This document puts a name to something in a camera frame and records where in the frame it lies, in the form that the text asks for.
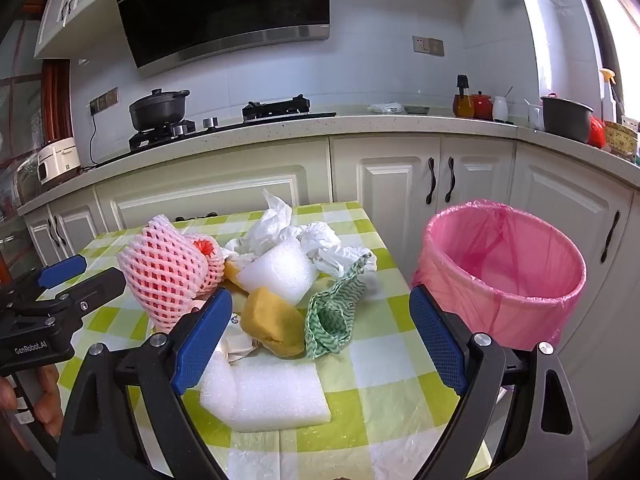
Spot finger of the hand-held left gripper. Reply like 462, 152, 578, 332
39, 254, 87, 289
54, 266, 127, 333

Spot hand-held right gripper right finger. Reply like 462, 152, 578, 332
409, 284, 589, 480

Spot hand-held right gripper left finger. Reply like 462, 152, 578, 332
55, 287, 234, 480

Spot printed paper cup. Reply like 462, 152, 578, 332
220, 310, 261, 365

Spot bin with pink bag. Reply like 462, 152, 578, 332
411, 200, 587, 352

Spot pink foam fruit net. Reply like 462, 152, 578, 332
116, 214, 226, 332

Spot large yellow sponge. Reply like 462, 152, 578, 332
241, 286, 307, 359

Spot thick white foam sheet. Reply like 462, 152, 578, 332
199, 352, 332, 432

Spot white foam roll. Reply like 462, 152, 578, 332
235, 237, 319, 306

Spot green striped cloth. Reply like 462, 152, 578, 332
305, 255, 373, 360

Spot white plastic bag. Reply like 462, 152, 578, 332
295, 221, 378, 278

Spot person's left hand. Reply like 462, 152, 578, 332
0, 364, 64, 437

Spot green checked tablecloth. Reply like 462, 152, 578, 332
52, 201, 493, 480

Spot white countertop appliance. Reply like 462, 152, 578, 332
36, 139, 82, 186

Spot white paper towel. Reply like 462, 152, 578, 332
225, 187, 301, 266

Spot white base cabinets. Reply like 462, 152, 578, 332
17, 110, 640, 461

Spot black cooking pot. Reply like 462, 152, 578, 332
129, 88, 191, 131

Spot black gas stove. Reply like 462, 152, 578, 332
95, 94, 337, 168

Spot red jar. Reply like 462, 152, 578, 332
471, 91, 495, 121

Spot oil bottle with black cap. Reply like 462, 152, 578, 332
452, 75, 474, 119

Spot grey metal pot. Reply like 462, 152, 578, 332
540, 92, 595, 144

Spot red container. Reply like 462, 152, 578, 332
587, 115, 606, 149

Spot white upper cabinet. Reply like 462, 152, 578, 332
34, 0, 121, 59

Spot patterned box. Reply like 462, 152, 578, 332
602, 120, 640, 162

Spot spray bottle with yellow trigger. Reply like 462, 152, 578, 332
599, 67, 619, 122

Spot black range hood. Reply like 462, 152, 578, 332
111, 0, 332, 70

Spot black power cable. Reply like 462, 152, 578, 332
88, 105, 99, 167

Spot red brown door frame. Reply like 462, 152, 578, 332
41, 58, 72, 144

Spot bronze wall switch panel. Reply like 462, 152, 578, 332
90, 87, 119, 113

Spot beige wall socket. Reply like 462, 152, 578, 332
412, 36, 445, 56

